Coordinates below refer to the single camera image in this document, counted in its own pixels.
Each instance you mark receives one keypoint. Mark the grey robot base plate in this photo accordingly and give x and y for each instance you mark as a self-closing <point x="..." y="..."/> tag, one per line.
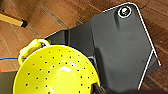
<point x="120" y="50"/>

